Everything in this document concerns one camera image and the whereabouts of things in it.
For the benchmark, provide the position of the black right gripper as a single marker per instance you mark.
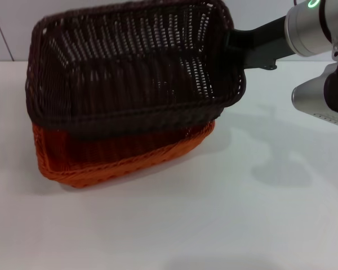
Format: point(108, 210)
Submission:
point(259, 45)

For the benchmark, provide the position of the dark brown woven plastic basket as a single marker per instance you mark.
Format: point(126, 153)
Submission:
point(115, 78)

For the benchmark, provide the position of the orange woven plastic basket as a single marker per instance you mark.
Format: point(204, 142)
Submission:
point(115, 171)

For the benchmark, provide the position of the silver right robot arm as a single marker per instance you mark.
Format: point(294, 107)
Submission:
point(307, 28)

